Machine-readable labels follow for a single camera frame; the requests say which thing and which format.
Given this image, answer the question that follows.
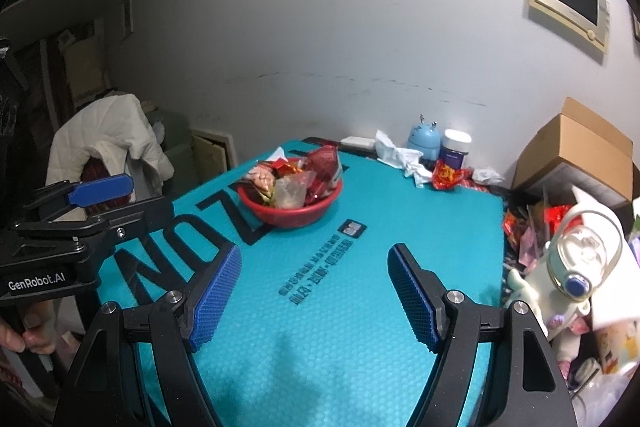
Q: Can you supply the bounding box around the dark wooden shelf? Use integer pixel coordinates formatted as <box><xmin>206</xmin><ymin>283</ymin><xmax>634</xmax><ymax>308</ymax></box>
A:
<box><xmin>15</xmin><ymin>17</ymin><xmax>118</xmax><ymax>112</ymax></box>

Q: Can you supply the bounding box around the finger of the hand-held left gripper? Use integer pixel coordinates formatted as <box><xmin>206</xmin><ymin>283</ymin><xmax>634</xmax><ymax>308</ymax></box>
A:
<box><xmin>22</xmin><ymin>173</ymin><xmax>135</xmax><ymax>220</ymax></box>
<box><xmin>15</xmin><ymin>196</ymin><xmax>175</xmax><ymax>253</ymax></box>

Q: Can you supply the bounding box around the clear plastic bag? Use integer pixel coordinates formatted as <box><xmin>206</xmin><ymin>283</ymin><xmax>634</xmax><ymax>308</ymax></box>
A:
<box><xmin>570</xmin><ymin>357</ymin><xmax>640</xmax><ymax>427</ymax></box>
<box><xmin>274</xmin><ymin>171</ymin><xmax>316</xmax><ymax>209</ymax></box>

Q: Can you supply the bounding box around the blue deer humidifier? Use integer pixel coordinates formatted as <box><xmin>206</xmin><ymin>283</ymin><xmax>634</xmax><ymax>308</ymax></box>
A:
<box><xmin>406</xmin><ymin>119</ymin><xmax>443</xmax><ymax>162</ymax></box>

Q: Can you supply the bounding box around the person's left hand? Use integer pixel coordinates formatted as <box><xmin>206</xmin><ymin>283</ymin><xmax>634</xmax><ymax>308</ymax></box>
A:
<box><xmin>0</xmin><ymin>307</ymin><xmax>57</xmax><ymax>355</ymax></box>

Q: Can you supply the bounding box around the large red snack packet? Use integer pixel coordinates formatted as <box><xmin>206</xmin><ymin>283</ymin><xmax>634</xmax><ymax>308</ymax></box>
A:
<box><xmin>304</xmin><ymin>145</ymin><xmax>345</xmax><ymax>190</ymax></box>

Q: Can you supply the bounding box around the white flat device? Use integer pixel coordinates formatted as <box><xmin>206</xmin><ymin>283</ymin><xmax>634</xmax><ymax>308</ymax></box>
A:
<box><xmin>341</xmin><ymin>136</ymin><xmax>377</xmax><ymax>152</ymax></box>

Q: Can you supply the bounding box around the dark jar with white lid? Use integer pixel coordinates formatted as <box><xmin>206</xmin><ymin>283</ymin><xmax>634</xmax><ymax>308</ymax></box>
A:
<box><xmin>440</xmin><ymin>129</ymin><xmax>472</xmax><ymax>168</ymax></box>

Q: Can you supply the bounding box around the colourful printed box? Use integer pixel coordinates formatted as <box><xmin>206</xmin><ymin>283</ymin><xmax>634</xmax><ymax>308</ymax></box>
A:
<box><xmin>595</xmin><ymin>314</ymin><xmax>640</xmax><ymax>375</ymax></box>

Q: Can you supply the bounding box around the white toy water bottle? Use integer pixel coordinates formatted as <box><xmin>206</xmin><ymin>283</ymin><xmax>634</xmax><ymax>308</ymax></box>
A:
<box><xmin>504</xmin><ymin>202</ymin><xmax>626</xmax><ymax>343</ymax></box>

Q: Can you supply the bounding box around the green pink cereal packet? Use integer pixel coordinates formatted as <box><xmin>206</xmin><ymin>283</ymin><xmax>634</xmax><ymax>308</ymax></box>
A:
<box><xmin>245</xmin><ymin>163</ymin><xmax>280</xmax><ymax>206</ymax></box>

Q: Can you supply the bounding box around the clear bag of red packets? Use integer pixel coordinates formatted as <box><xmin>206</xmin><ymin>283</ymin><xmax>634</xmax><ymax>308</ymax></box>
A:
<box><xmin>501</xmin><ymin>202</ymin><xmax>576</xmax><ymax>258</ymax></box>

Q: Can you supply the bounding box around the red white-print snack packet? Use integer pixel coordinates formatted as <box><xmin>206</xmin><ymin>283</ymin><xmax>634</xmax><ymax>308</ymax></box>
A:
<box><xmin>302</xmin><ymin>179</ymin><xmax>336</xmax><ymax>204</ymax></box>

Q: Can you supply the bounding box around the wooden wall hatch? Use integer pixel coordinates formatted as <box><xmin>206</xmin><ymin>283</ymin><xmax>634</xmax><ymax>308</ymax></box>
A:
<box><xmin>189</xmin><ymin>129</ymin><xmax>236</xmax><ymax>174</ymax></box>

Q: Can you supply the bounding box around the crinkled red yellow snack packet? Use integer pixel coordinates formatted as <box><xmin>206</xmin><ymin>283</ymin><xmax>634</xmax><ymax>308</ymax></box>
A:
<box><xmin>430</xmin><ymin>158</ymin><xmax>475</xmax><ymax>192</ymax></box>

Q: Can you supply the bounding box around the white crumpled wrapper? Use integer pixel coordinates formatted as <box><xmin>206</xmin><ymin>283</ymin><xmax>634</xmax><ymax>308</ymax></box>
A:
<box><xmin>470</xmin><ymin>166</ymin><xmax>506</xmax><ymax>186</ymax></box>

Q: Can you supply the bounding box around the white padded jacket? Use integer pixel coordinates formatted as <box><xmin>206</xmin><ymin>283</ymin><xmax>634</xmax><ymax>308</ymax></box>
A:
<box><xmin>46</xmin><ymin>93</ymin><xmax>176</xmax><ymax>204</ymax></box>

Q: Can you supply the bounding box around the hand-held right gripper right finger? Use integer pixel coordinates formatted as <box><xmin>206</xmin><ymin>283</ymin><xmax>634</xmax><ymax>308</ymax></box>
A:
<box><xmin>387</xmin><ymin>243</ymin><xmax>576</xmax><ymax>427</ymax></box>

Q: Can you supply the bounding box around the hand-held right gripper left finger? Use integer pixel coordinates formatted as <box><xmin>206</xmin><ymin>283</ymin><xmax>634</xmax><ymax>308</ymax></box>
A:
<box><xmin>52</xmin><ymin>241</ymin><xmax>243</xmax><ymax>427</ymax></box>

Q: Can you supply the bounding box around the red mesh basket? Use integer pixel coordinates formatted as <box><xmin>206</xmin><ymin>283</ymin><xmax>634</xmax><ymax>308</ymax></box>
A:
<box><xmin>236</xmin><ymin>174</ymin><xmax>346</xmax><ymax>229</ymax></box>

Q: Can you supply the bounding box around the cardboard box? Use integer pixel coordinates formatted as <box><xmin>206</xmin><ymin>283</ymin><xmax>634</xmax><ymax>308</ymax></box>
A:
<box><xmin>511</xmin><ymin>97</ymin><xmax>635</xmax><ymax>206</ymax></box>

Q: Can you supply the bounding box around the white crumpled tissue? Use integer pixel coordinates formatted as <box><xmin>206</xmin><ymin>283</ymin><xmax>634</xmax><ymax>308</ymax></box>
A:
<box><xmin>374</xmin><ymin>129</ymin><xmax>435</xmax><ymax>188</ymax></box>

